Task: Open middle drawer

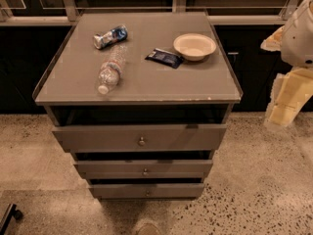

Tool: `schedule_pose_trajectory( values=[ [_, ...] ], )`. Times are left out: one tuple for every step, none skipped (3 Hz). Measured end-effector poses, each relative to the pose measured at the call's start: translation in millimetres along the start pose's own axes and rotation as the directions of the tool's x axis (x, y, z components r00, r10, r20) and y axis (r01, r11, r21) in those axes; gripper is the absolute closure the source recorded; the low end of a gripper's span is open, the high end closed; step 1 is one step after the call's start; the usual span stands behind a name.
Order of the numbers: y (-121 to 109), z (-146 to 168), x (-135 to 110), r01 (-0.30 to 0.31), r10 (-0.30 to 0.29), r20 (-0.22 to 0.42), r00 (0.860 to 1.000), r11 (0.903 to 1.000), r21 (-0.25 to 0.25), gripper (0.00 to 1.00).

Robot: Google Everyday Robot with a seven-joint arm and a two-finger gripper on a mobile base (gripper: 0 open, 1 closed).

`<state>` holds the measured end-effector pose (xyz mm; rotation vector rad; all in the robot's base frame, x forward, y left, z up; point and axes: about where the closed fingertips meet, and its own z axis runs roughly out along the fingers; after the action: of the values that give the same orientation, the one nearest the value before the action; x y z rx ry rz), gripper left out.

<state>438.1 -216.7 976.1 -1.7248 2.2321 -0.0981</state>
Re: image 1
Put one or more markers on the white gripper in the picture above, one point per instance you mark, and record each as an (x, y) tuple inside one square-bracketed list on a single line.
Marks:
[(298, 39)]

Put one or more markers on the crushed blue soda can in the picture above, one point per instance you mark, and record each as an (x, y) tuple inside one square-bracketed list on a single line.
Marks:
[(112, 36)]

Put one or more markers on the metal window frame rail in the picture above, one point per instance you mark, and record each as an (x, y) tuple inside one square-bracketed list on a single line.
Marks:
[(53, 12)]

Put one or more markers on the grey drawer cabinet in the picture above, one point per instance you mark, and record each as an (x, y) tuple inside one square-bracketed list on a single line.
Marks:
[(149, 93)]

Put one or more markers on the black caster wheel base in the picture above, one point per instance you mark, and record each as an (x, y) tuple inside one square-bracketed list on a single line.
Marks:
[(10, 212)]

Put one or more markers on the grey top drawer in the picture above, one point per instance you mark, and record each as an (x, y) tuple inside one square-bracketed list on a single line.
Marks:
[(140, 138)]

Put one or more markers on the white paper bowl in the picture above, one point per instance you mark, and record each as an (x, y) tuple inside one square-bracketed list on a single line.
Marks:
[(194, 47)]

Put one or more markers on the grey bottom drawer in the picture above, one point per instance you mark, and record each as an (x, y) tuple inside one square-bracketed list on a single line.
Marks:
[(147, 191)]

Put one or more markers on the grey drawer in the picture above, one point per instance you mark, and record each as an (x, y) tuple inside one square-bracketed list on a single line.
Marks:
[(147, 191), (143, 169), (140, 138)]

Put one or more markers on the clear plastic water bottle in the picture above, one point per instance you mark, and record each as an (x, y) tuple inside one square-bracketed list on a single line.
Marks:
[(112, 68)]

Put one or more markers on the dark blue snack packet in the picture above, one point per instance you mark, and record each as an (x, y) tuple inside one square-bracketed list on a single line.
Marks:
[(166, 58)]

